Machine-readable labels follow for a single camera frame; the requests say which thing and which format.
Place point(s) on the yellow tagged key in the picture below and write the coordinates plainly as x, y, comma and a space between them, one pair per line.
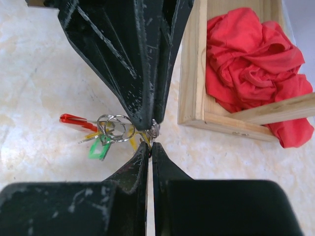
91, 137
138, 138

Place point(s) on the green tagged key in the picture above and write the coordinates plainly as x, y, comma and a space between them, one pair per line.
100, 148

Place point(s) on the red handled metal key organizer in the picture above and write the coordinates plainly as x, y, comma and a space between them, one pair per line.
117, 128

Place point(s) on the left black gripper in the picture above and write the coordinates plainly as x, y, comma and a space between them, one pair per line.
43, 3

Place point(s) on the red crumpled shirt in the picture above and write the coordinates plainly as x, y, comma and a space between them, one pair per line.
251, 63

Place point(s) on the wooden clothes rack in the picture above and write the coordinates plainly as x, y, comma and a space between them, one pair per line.
285, 121

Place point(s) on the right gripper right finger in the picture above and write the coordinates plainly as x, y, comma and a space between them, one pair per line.
226, 207

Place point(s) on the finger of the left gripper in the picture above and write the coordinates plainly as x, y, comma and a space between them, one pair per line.
175, 14
119, 40

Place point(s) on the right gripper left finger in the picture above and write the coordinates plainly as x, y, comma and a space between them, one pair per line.
116, 206

